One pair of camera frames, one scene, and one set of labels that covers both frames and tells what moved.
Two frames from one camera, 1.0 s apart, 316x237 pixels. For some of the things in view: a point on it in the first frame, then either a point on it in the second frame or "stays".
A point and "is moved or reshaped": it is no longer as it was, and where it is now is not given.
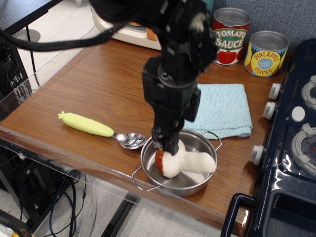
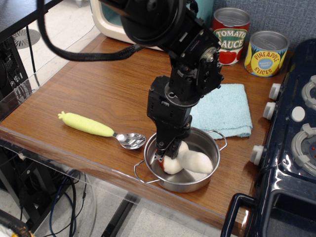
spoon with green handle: x=127 y=140 stays
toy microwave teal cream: x=134 y=33 → x=106 y=20
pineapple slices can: x=266 y=53 stays
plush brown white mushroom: x=169 y=166 is moved or reshaped
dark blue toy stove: x=285 y=159 stays
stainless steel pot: x=186 y=183 is moved or reshaped
